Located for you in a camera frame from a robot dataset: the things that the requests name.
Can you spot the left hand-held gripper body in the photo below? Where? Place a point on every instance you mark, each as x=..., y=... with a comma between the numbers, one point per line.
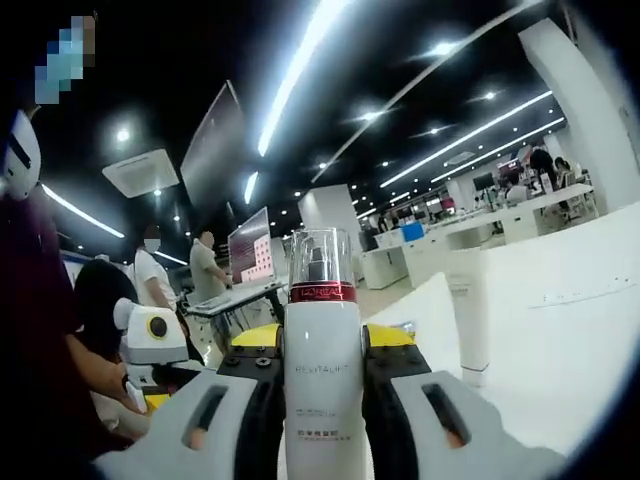
x=165, y=350

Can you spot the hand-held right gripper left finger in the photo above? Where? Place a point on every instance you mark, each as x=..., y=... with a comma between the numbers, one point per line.
x=260, y=425

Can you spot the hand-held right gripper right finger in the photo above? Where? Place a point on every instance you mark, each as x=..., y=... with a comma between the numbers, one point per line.
x=395, y=430

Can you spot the red-collared white skincare bottle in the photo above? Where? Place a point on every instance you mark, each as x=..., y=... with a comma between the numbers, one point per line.
x=322, y=380

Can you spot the white skincare tube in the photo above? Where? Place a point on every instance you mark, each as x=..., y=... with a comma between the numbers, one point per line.
x=472, y=325

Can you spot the person's left hand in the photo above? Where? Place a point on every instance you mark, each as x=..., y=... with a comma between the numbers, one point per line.
x=116, y=380

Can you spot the light beige clothing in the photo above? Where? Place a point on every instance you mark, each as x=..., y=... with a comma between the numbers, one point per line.
x=115, y=420

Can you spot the grey keyboard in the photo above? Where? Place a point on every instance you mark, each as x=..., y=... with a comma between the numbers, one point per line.
x=210, y=305

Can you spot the person's maroon shirt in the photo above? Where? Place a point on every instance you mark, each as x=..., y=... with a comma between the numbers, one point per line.
x=35, y=325

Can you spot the large display screen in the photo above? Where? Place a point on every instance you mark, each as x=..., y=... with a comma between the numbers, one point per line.
x=252, y=250

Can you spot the ceiling air conditioner unit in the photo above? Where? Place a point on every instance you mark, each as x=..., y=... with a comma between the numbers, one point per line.
x=140, y=172

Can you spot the blue box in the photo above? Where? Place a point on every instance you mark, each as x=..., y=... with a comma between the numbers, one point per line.
x=413, y=233

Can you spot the dark hanging banner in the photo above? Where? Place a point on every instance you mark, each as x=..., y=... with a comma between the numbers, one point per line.
x=210, y=150

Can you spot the white square pillar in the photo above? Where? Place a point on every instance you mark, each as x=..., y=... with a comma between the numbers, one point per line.
x=565, y=115
x=325, y=207

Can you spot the white chest-worn device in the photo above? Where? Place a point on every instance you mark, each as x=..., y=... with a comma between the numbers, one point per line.
x=27, y=170

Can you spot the long ceiling light strip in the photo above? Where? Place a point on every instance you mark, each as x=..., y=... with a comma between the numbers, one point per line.
x=286, y=85

